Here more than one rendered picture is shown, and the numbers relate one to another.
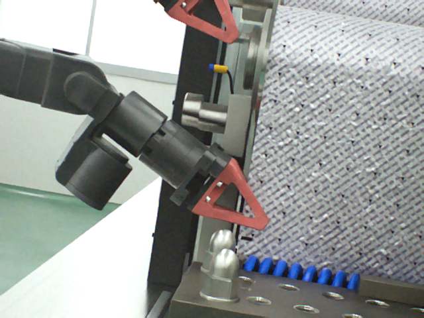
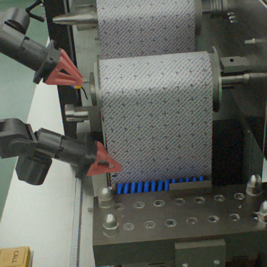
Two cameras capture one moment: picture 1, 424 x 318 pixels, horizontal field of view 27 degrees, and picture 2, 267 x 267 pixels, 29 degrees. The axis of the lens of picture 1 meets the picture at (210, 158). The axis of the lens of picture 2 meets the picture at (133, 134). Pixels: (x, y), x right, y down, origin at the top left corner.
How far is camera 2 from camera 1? 49 cm
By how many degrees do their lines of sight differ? 25
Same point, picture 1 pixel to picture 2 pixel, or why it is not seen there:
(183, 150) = (74, 152)
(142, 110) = (48, 140)
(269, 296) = (132, 218)
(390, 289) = (183, 191)
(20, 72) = not seen: outside the picture
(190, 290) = (98, 231)
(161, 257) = not seen: hidden behind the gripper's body
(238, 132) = (96, 121)
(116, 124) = (38, 150)
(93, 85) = (23, 145)
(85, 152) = (28, 165)
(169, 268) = not seen: hidden behind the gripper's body
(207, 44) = (63, 44)
